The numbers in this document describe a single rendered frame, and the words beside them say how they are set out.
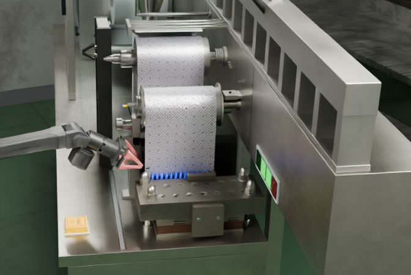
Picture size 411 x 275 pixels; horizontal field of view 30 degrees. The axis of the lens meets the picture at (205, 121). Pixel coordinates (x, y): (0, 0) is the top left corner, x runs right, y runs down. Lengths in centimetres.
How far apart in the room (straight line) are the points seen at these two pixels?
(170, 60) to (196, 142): 32
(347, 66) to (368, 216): 35
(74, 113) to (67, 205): 81
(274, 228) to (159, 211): 66
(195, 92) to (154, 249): 53
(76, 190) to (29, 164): 224
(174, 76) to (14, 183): 225
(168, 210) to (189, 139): 27
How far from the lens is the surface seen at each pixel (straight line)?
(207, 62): 271
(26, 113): 577
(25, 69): 587
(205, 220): 244
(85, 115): 338
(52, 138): 242
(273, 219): 292
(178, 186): 251
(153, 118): 249
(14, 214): 445
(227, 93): 257
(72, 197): 272
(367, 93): 169
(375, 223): 184
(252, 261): 252
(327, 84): 177
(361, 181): 177
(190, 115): 251
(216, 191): 249
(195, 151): 257
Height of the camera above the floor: 222
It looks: 23 degrees down
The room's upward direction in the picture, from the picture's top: 2 degrees clockwise
